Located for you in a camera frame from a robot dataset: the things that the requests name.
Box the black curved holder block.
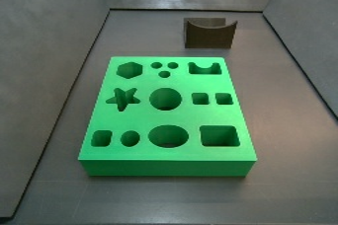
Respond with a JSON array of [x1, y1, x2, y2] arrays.
[[184, 18, 238, 49]]

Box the green shape sorter block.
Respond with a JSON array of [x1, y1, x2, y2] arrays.
[[78, 56, 258, 177]]

